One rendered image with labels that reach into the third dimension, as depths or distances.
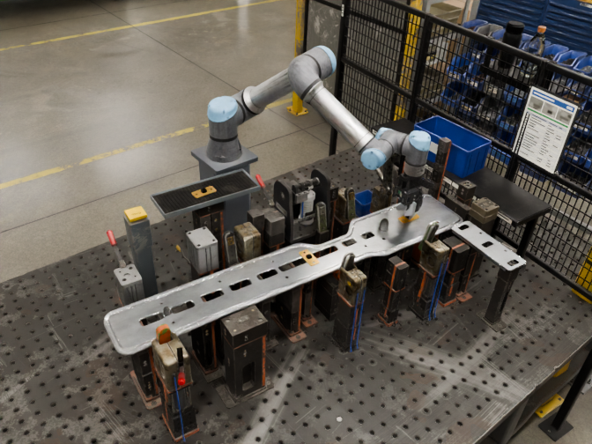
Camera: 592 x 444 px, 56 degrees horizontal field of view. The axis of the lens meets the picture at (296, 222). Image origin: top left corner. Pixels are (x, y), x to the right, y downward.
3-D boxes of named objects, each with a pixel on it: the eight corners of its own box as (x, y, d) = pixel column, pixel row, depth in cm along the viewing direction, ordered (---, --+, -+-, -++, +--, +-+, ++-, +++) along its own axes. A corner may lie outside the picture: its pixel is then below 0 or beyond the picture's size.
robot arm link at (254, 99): (215, 105, 231) (309, 48, 194) (237, 92, 242) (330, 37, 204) (230, 130, 234) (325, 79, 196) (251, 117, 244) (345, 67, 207)
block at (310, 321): (306, 328, 211) (310, 270, 194) (287, 307, 220) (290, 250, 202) (318, 322, 213) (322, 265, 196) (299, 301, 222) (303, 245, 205)
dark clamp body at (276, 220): (268, 304, 220) (269, 227, 198) (252, 284, 229) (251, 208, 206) (291, 295, 225) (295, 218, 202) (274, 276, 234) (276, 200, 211)
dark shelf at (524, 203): (514, 228, 216) (516, 222, 215) (369, 132, 276) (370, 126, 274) (551, 211, 226) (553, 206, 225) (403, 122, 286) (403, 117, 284)
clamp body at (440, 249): (421, 326, 214) (439, 257, 194) (401, 307, 222) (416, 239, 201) (439, 317, 218) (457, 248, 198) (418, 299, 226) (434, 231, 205)
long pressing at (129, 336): (123, 366, 158) (122, 362, 157) (99, 315, 173) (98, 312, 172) (467, 222, 220) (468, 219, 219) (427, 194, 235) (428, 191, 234)
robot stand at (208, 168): (196, 226, 259) (189, 150, 235) (233, 210, 269) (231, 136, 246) (220, 249, 246) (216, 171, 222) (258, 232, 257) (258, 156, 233)
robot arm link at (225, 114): (202, 133, 226) (200, 102, 218) (223, 122, 236) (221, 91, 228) (225, 142, 221) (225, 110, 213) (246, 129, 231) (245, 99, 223)
